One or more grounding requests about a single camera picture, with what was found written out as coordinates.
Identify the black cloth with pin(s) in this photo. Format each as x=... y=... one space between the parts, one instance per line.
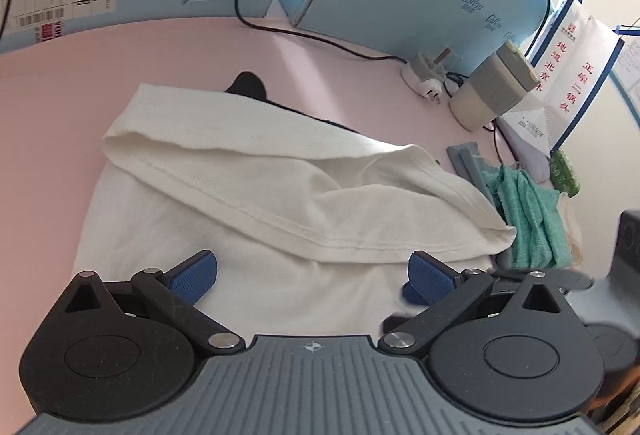
x=247 y=85

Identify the white paper bag blue trim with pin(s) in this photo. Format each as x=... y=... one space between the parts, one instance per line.
x=575 y=80

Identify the cream cloth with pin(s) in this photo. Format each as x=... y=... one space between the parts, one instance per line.
x=572 y=225

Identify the white garment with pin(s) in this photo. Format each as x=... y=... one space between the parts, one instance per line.
x=225 y=195

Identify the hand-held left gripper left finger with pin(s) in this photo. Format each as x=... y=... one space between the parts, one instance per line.
x=192 y=276

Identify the white plug-in adapter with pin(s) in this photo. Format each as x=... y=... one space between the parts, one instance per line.
x=425 y=75

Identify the lilac cloth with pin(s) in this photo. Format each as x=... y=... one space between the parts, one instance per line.
x=530 y=155

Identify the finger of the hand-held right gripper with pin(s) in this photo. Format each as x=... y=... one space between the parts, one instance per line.
x=412 y=295
x=392 y=322

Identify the white and grey tumbler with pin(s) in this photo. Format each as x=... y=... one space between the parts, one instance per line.
x=487 y=90

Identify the green packet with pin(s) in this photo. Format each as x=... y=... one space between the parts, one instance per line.
x=565 y=172

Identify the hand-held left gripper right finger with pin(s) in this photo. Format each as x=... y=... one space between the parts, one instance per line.
x=431 y=276

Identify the green t-shirt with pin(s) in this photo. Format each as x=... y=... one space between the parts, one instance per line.
x=530 y=210

